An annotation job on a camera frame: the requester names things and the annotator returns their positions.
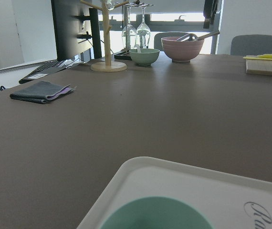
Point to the green cup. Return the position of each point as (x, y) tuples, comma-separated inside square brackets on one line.
[(156, 213)]

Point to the cream rabbit tray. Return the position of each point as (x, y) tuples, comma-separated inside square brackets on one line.
[(227, 201)]

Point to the wooden cup tree stand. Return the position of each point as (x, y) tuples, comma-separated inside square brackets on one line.
[(108, 66)]

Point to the green bowl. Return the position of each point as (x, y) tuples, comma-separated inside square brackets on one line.
[(145, 56)]

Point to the wine glass rack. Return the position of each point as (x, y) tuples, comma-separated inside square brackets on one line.
[(124, 54)]

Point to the pink bowl of ice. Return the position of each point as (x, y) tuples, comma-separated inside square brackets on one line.
[(181, 51)]

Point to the hanging wine glass left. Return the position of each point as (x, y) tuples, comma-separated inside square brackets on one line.
[(128, 32)]

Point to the hanging wine glass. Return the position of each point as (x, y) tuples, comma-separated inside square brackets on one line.
[(128, 32), (143, 31)]

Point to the hanging wine glass right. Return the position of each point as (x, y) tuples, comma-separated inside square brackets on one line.
[(143, 31)]

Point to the grey chair behind bowl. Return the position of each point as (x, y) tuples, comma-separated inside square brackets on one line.
[(159, 36)]

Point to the black keyboard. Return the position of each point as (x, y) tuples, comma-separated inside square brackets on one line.
[(44, 69)]

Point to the metal scoop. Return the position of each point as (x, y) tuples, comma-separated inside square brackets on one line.
[(193, 37)]

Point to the grey folded cloths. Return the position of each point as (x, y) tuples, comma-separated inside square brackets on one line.
[(42, 92)]

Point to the black laptop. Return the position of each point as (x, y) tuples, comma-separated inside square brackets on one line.
[(76, 29)]

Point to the yellow plastic knife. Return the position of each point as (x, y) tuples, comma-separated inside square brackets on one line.
[(266, 57)]

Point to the wooden cutting board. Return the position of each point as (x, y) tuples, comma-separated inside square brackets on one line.
[(259, 67)]

